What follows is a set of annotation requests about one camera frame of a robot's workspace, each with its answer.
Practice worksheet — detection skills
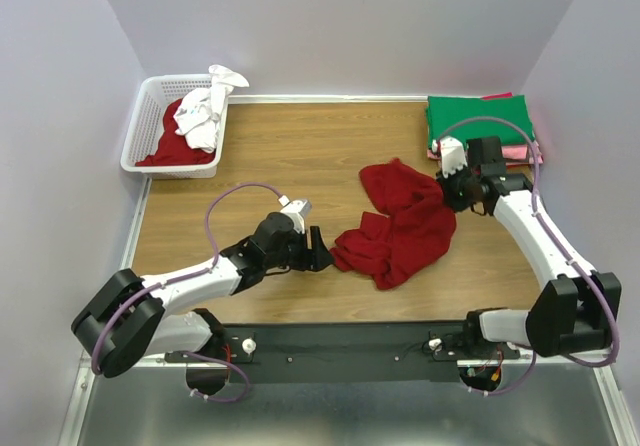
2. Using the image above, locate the folded mauve t-shirt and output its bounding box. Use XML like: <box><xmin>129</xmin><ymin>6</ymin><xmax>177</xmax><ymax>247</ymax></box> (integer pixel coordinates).
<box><xmin>437</xmin><ymin>155</ymin><xmax>544</xmax><ymax>170</ymax></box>

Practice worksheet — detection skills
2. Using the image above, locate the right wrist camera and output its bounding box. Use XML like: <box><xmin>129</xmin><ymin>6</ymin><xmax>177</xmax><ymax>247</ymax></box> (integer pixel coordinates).
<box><xmin>432</xmin><ymin>136</ymin><xmax>468</xmax><ymax>178</ymax></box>

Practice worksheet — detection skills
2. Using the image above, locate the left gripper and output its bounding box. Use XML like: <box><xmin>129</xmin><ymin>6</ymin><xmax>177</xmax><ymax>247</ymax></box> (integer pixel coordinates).
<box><xmin>265</xmin><ymin>225</ymin><xmax>336</xmax><ymax>273</ymax></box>

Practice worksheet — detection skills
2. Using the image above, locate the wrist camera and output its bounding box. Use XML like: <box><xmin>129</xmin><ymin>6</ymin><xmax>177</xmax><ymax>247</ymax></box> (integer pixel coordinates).
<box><xmin>276</xmin><ymin>195</ymin><xmax>312</xmax><ymax>234</ymax></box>
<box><xmin>432</xmin><ymin>136</ymin><xmax>468</xmax><ymax>178</ymax></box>

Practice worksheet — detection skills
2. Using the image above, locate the white plastic laundry basket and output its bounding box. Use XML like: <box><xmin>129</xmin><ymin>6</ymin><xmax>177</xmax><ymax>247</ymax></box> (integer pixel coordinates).
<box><xmin>120</xmin><ymin>74</ymin><xmax>228</xmax><ymax>180</ymax></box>

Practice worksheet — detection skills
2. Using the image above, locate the folded magenta t-shirt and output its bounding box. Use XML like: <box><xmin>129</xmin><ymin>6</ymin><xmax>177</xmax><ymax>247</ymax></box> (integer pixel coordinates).
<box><xmin>481</xmin><ymin>92</ymin><xmax>513</xmax><ymax>100</ymax></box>

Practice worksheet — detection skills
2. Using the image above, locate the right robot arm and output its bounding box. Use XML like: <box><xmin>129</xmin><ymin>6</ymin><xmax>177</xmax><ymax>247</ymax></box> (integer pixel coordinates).
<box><xmin>435</xmin><ymin>136</ymin><xmax>621</xmax><ymax>358</ymax></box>

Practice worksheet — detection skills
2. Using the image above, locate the white t-shirt in basket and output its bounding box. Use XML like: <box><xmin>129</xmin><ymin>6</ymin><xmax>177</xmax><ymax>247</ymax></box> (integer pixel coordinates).
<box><xmin>173</xmin><ymin>64</ymin><xmax>250</xmax><ymax>153</ymax></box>

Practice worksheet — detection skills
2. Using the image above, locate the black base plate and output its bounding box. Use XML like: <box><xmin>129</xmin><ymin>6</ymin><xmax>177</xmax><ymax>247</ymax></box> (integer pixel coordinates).
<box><xmin>164</xmin><ymin>321</ymin><xmax>521</xmax><ymax>396</ymax></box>

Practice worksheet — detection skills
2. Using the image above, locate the folded green t-shirt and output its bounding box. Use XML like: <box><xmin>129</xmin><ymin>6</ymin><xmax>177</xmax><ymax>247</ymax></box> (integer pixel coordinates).
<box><xmin>426</xmin><ymin>95</ymin><xmax>536</xmax><ymax>151</ymax></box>

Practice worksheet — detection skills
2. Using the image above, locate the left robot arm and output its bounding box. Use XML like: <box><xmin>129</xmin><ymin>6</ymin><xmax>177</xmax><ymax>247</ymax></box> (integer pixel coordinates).
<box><xmin>71</xmin><ymin>212</ymin><xmax>334</xmax><ymax>378</ymax></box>

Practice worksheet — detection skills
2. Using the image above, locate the dark red t-shirt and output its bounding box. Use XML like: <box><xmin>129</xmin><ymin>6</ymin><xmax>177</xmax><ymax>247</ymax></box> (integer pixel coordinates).
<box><xmin>331</xmin><ymin>158</ymin><xmax>456</xmax><ymax>290</ymax></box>

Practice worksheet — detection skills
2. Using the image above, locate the red t-shirt in basket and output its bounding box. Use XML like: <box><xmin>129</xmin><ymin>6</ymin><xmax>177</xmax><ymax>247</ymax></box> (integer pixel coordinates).
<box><xmin>135</xmin><ymin>99</ymin><xmax>216</xmax><ymax>167</ymax></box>

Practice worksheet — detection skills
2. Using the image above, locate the white wall trim strip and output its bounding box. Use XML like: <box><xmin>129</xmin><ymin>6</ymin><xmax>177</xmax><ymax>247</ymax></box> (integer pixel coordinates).
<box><xmin>229</xmin><ymin>94</ymin><xmax>428</xmax><ymax>105</ymax></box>

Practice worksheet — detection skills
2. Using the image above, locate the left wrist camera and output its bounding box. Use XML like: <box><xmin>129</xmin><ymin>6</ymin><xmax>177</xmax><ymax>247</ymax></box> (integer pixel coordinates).
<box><xmin>276</xmin><ymin>195</ymin><xmax>312</xmax><ymax>234</ymax></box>

